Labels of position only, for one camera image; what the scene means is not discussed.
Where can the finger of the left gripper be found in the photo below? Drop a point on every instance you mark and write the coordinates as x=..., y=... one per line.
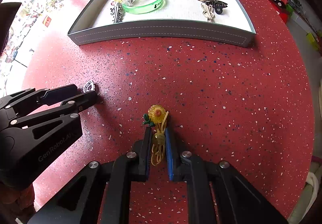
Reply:
x=40, y=97
x=27, y=114

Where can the cream white hair clip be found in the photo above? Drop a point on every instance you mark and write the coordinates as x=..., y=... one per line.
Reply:
x=208, y=13

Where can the black claw hair clip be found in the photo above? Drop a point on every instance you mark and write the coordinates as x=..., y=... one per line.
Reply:
x=218, y=6

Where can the grey jewelry tray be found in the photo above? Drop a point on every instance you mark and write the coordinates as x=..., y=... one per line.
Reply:
x=175, y=18

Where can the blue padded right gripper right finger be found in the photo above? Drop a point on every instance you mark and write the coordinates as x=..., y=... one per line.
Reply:
x=216, y=192

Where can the silver rhinestone hair clip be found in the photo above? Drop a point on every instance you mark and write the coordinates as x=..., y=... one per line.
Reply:
x=116, y=13

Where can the small silver patterned clip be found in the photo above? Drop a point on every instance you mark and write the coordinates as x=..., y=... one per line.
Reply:
x=89, y=86

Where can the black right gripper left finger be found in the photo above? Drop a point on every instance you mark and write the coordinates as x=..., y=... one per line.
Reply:
x=100, y=192

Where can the green translucent bangle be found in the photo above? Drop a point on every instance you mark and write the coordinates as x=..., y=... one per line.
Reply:
x=141, y=6

